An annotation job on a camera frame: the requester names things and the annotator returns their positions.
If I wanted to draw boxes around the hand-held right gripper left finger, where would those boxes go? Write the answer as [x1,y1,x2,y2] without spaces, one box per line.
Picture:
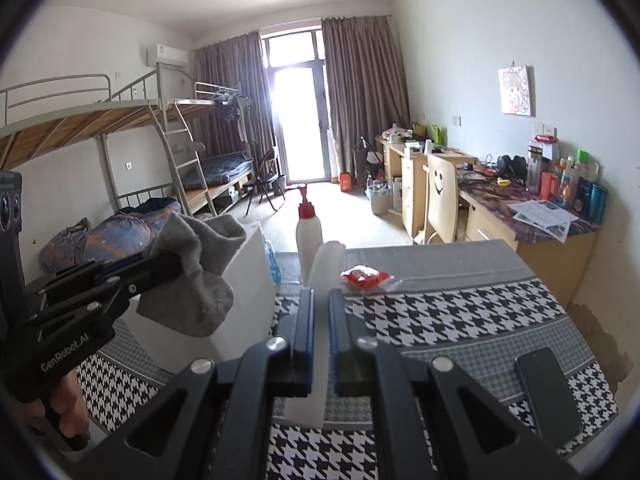
[87,287,317,480]

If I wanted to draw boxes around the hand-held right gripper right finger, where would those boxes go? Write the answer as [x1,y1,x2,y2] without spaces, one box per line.
[328,289,586,480]

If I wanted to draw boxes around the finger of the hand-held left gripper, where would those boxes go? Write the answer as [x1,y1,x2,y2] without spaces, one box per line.
[27,255,184,331]
[50,251,177,287]

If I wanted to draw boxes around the white cloth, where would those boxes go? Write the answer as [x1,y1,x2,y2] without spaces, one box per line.
[284,241,347,429]

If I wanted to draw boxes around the white foam box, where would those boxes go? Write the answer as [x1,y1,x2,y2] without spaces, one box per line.
[122,222,277,377]

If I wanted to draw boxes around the grey sock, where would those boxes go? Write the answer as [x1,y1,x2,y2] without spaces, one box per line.
[137,211,247,339]

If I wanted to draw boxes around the person's left hand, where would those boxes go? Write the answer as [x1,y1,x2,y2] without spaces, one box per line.
[27,367,92,443]

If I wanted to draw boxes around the blue orange quilt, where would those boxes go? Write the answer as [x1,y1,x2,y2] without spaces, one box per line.
[82,209,182,267]

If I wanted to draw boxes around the purple grey cloth bundle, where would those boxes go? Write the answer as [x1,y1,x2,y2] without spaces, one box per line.
[39,217,94,274]

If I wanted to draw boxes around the red clear plastic packet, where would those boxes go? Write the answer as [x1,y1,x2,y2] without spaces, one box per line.
[340,264,397,294]

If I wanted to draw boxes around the white pump bottle red top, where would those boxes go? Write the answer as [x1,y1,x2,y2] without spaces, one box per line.
[295,183,325,284]

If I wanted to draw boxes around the houndstooth tablecloth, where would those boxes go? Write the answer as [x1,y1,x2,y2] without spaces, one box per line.
[75,240,626,480]

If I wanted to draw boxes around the metal bunk bed ladder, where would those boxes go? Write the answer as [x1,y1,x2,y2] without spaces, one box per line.
[162,102,219,219]

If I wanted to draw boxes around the grey waste bin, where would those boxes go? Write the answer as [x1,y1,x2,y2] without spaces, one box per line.
[365,186,392,216]

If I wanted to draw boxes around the large grey metal bunk bed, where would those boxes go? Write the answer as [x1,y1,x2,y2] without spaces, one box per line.
[0,74,202,273]

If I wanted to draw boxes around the small grey metal bunk bed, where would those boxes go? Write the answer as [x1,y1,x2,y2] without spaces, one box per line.
[175,81,259,217]

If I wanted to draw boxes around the blue checked mattress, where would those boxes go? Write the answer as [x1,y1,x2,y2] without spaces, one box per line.
[200,154,255,186]

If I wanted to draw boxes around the black folding chair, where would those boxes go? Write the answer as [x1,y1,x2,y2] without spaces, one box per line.
[243,150,286,214]

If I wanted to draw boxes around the wooden desk with drawers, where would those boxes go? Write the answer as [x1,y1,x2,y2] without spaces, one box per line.
[375,135,479,239]

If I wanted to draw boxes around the wooden chair with smiley face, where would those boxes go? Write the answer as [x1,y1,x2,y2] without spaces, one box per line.
[425,154,461,246]

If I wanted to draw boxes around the dark hanging clothes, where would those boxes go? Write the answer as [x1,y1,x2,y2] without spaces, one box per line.
[214,96,242,122]

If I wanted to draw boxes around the wooden desk with patterned cover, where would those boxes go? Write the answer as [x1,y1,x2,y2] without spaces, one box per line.
[457,180,599,307]

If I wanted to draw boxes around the glass balcony door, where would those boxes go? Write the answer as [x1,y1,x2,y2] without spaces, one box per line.
[261,30,331,184]

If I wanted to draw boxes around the white air conditioner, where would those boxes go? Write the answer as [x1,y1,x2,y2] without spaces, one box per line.
[146,44,190,69]

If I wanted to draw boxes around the wide brown curtain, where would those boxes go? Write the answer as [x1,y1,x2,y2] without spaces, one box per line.
[194,31,264,181]

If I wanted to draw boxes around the dark blue smartphone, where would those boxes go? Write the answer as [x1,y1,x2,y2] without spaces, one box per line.
[515,346,584,444]

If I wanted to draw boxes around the printed paper sheets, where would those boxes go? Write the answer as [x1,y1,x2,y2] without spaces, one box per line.
[507,200,579,241]

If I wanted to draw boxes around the black headphones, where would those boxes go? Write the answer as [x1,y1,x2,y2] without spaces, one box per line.
[495,154,529,181]

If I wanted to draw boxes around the clear water bottle black lid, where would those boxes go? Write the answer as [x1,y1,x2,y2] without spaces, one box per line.
[527,142,546,196]

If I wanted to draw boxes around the dark blue bottle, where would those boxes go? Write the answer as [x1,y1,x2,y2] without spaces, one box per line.
[570,177,591,216]

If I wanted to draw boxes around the teal can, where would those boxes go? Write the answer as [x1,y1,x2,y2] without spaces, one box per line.
[589,183,610,225]

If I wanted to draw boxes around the green cap bottle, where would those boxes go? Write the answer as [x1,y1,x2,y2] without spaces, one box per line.
[575,149,599,196]

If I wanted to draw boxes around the cartoon wall poster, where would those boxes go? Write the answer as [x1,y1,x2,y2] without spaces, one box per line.
[498,65,535,117]

